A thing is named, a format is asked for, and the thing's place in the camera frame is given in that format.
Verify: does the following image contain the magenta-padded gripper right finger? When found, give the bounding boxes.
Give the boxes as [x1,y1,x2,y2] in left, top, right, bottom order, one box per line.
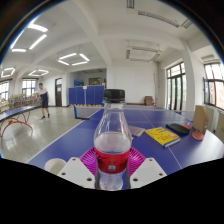
[125,147,168,190]

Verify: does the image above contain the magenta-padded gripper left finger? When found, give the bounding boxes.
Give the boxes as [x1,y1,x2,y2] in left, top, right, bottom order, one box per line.
[57,147,100,190]

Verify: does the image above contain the clear red-labelled water bottle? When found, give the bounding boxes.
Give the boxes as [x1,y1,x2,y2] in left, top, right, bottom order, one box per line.
[93,88,134,191]

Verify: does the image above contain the white mug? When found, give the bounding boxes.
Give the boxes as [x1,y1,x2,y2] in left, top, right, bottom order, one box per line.
[43,157,68,176]

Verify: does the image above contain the large yellow book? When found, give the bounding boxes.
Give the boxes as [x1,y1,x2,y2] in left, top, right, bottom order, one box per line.
[144,126,182,149]

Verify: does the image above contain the grey booklet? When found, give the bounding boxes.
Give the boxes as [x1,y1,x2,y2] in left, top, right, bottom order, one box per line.
[128,125,146,138]

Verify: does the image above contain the black paddle case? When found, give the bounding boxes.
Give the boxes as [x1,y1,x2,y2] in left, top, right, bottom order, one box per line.
[165,122,192,136]

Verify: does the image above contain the brown armchair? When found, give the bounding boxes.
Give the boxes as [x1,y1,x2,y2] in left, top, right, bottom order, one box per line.
[143,95,156,107]

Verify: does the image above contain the person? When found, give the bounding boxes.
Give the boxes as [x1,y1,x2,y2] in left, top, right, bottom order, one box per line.
[35,82,51,121]

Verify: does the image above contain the dark brown door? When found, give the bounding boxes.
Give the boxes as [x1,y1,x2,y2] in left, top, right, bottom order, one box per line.
[54,77,64,108]

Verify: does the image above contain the white cabinet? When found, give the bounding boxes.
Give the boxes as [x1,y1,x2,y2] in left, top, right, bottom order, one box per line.
[203,105,218,133]
[214,111,224,145]

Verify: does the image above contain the red-legged table tennis table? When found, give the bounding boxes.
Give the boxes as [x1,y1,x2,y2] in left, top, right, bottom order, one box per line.
[0,104,42,148]

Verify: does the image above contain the ceiling strip lights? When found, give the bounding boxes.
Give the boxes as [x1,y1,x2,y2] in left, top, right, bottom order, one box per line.
[0,21,91,79]

